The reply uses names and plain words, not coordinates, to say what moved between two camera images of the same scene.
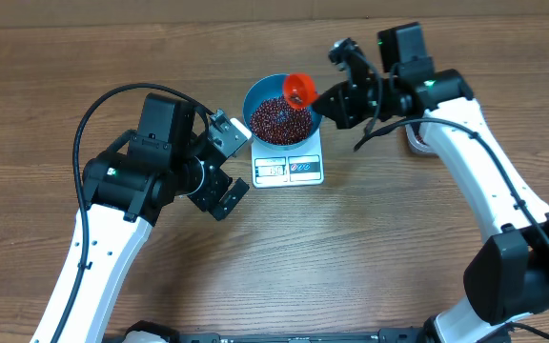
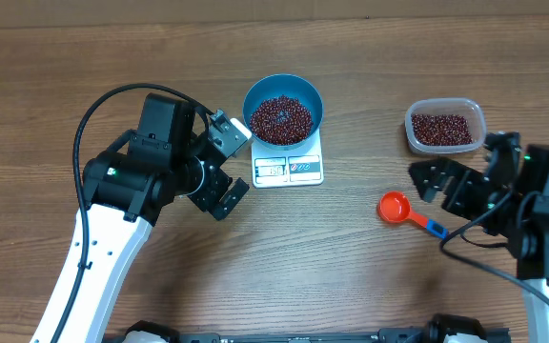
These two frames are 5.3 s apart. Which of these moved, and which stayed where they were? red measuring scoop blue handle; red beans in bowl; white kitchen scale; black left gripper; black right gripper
Moved: red measuring scoop blue handle; black right gripper
Stayed: black left gripper; red beans in bowl; white kitchen scale
